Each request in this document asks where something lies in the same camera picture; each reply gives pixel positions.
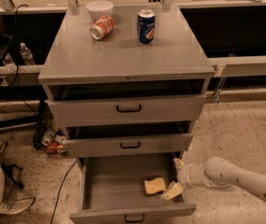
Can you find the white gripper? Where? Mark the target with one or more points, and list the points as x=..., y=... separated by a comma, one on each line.
x=186, y=174

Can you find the yellow sponge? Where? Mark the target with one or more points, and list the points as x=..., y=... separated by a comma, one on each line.
x=155, y=186

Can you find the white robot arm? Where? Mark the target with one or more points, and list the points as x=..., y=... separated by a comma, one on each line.
x=215, y=173

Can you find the grey middle drawer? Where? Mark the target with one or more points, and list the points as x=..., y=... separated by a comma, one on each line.
x=128, y=139

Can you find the grey drawer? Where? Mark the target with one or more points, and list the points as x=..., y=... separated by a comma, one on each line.
x=127, y=102
x=113, y=190
x=128, y=139

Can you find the grey bottom drawer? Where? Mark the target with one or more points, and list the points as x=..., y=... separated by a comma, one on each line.
x=113, y=190

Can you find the grey drawer cabinet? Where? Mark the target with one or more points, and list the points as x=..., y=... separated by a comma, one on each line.
x=75, y=58

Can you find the grey top drawer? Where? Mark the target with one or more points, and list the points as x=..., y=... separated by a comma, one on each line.
x=127, y=102

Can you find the pile of cans on floor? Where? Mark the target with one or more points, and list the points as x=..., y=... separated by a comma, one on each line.
x=53, y=142

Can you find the blue pepsi can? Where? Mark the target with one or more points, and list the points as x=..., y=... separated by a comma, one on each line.
x=146, y=26

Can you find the grey sneaker shoe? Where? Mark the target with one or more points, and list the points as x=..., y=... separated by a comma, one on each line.
x=15, y=202

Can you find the orange soda can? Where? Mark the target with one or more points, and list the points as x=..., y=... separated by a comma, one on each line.
x=102, y=27

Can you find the white bowl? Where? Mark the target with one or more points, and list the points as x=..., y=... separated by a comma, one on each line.
x=98, y=9

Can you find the clear water bottle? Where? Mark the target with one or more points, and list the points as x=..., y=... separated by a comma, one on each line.
x=26, y=54

